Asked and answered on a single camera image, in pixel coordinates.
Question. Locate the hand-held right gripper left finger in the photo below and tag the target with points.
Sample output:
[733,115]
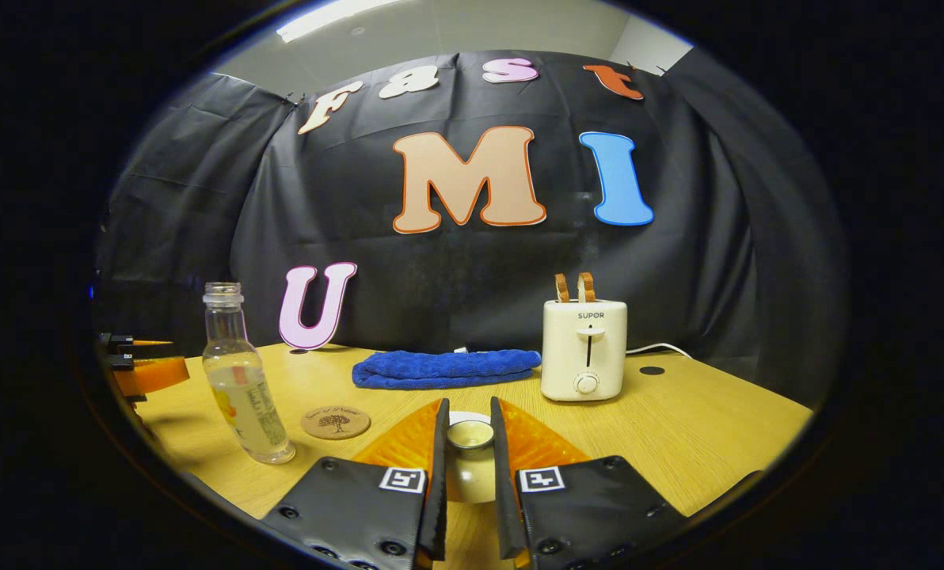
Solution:
[440,491]

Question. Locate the cream teacup lid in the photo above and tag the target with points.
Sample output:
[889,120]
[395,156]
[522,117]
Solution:
[470,475]

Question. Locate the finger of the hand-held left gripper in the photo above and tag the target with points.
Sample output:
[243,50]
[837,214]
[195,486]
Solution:
[123,343]
[159,374]

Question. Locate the round cork coaster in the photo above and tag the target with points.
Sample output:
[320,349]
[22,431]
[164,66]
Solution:
[335,423]

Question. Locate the blue folded towel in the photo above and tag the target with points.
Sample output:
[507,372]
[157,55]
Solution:
[440,370]

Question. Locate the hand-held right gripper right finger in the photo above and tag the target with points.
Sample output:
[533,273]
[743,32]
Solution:
[504,491]

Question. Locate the cream ceramic teacup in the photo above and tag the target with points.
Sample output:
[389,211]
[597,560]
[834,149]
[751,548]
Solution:
[470,415]

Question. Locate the black backdrop cloth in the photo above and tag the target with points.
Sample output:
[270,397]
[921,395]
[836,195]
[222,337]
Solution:
[456,285]

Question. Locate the cream toaster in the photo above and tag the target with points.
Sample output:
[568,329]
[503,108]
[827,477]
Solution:
[583,352]

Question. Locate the toast slice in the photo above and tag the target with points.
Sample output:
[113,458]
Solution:
[587,286]
[561,289]

